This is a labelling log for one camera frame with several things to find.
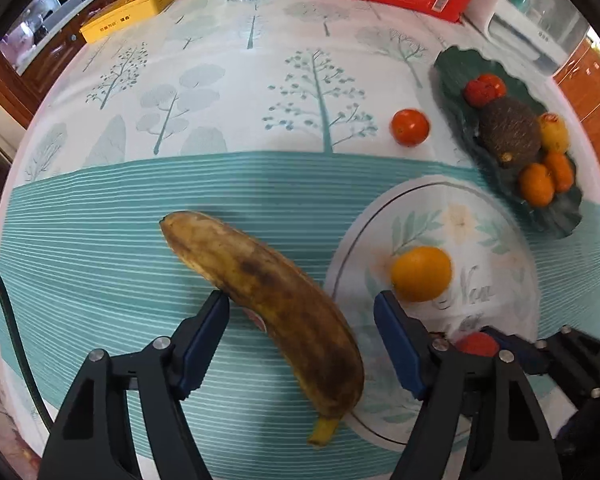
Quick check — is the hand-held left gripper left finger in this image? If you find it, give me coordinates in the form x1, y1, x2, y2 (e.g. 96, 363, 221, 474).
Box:
39, 290, 231, 480

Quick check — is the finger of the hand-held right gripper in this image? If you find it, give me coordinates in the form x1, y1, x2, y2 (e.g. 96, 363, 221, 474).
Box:
481, 326, 600, 401

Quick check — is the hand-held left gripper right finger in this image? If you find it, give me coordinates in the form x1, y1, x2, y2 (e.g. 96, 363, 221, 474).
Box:
373, 290, 563, 480

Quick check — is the spotted ripe banana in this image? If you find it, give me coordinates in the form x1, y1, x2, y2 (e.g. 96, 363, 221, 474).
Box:
160, 211, 366, 447

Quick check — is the white leaf-print plate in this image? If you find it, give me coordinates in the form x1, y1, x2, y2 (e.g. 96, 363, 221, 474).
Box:
324, 175, 548, 448

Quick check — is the large orange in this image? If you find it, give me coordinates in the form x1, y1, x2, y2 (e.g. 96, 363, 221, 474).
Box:
518, 162, 556, 208

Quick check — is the orange tangerine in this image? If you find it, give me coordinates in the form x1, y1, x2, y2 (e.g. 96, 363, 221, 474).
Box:
544, 151, 576, 193

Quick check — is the dark brown avocado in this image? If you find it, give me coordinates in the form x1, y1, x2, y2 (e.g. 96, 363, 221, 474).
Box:
478, 97, 542, 169

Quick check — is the yellow-orange citrus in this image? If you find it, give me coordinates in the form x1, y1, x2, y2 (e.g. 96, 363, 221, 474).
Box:
537, 112, 571, 154

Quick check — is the red tomato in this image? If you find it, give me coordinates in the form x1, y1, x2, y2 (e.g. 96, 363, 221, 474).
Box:
391, 108, 431, 148
477, 74, 507, 106

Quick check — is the dark green scalloped plate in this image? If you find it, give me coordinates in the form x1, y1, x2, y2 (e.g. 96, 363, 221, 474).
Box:
432, 46, 583, 240

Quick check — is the small yellow-orange orange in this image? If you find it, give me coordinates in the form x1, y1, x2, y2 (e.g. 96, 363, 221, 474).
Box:
391, 246, 453, 303

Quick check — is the teal striped table runner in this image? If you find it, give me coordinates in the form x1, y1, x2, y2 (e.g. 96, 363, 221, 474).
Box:
0, 152, 600, 480

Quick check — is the white tree-print tablecloth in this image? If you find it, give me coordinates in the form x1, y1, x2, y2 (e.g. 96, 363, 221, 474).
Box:
0, 0, 600, 480

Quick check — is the wooden storage cabinet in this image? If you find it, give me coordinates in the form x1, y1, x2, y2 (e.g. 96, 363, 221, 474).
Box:
552, 35, 600, 171

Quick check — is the wooden kitchen base cabinet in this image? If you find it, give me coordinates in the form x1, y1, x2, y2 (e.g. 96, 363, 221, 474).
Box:
0, 25, 88, 126

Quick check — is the white countertop cabinet appliance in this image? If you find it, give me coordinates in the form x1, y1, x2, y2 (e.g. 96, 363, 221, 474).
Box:
462, 0, 591, 78

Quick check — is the yellow flat box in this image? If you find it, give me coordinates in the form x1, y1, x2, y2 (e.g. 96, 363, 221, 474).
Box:
79, 0, 177, 44

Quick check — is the black cable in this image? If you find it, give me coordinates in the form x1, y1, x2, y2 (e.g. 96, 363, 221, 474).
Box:
0, 250, 56, 431

